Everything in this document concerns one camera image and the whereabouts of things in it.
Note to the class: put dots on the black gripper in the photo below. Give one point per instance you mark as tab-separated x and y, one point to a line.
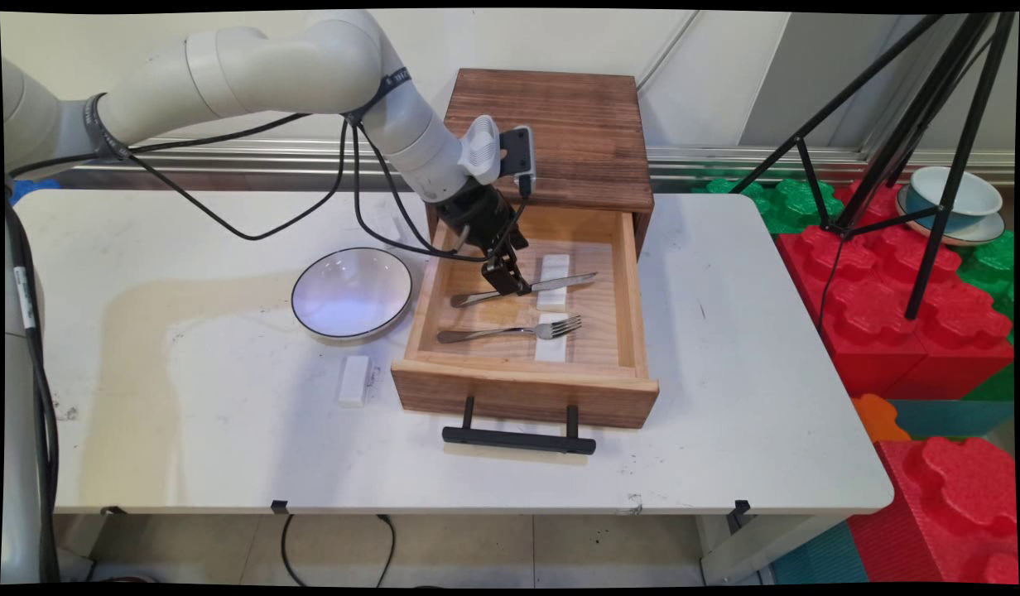
481	219

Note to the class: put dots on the silver serrated table knife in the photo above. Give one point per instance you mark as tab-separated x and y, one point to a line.
568	281

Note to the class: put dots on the white ceramic cutlery rest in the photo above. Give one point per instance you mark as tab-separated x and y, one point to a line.
555	265
353	381
551	352

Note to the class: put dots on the silver metal fork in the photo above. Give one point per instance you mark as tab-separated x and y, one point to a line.
547	329

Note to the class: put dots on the light wooden drawer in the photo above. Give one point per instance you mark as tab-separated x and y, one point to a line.
518	391

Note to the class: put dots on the white plate with black rim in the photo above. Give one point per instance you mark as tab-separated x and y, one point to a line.
353	294

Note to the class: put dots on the dark wooden cabinet box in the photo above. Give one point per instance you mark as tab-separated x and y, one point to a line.
576	124

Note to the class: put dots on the green foam building block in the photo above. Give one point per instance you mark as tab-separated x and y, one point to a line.
787	203
992	265

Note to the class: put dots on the red foam building block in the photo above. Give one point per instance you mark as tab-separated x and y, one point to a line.
949	505
882	323

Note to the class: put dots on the pale blue white bowl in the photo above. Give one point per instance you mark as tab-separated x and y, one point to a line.
965	194

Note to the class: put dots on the pale blue rimmed saucer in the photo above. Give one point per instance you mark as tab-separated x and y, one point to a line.
974	234

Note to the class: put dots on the teal foam floor mat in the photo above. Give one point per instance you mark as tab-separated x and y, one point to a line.
957	418

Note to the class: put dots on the blue cloth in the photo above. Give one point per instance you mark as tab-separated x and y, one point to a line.
31	190

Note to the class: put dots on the black grey wrist camera box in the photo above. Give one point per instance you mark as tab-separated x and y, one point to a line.
518	153

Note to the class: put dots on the white ribbed camera mount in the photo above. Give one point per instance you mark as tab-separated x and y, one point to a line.
481	151

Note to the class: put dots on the silver metal wall rail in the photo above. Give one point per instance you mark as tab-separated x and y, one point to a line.
725	161

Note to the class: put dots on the white table leg frame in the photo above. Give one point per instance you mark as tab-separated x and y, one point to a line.
750	550

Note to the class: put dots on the black camera tripod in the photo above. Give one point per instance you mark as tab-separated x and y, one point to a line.
940	215

